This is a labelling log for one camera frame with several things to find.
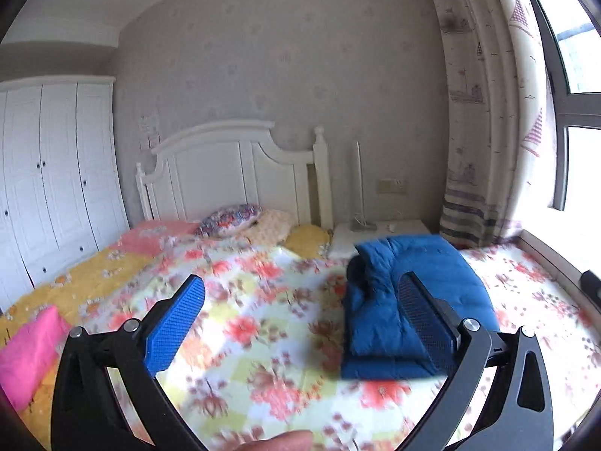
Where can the patterned pillow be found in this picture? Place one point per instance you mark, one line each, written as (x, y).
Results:
(230, 220)

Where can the bright pink pillow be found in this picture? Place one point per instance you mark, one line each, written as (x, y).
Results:
(28, 357)

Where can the window ledge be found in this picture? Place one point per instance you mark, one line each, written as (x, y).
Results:
(558, 258)

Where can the yellow pillow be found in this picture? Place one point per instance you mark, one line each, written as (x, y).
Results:
(307, 240)

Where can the floral bed sheet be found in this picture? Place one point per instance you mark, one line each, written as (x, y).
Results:
(281, 319)

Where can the yellow flowered quilt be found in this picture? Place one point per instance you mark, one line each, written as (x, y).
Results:
(84, 282)

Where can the blue quilted jacket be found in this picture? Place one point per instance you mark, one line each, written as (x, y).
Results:
(375, 310)

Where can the window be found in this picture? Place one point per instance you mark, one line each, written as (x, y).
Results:
(582, 56)

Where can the wall paper notes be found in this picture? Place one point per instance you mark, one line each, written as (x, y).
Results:
(150, 129)

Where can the pale pink pillow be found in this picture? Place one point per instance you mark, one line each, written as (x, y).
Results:
(150, 237)

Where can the white pole lamp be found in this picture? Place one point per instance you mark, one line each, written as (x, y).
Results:
(358, 183)

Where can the printed curtain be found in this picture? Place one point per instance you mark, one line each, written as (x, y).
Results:
(483, 103)

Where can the wall socket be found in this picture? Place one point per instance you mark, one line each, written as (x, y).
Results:
(392, 185)

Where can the white wardrobe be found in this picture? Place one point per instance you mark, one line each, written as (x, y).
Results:
(51, 178)

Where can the white wooden headboard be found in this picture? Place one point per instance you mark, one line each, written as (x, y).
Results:
(225, 174)

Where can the white nightstand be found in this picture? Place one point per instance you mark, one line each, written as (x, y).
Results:
(371, 232)

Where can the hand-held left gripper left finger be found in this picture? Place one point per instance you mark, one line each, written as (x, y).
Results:
(174, 324)

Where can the cream pillow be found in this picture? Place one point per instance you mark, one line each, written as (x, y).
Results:
(272, 226)

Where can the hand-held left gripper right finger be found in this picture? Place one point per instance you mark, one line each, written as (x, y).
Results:
(427, 319)

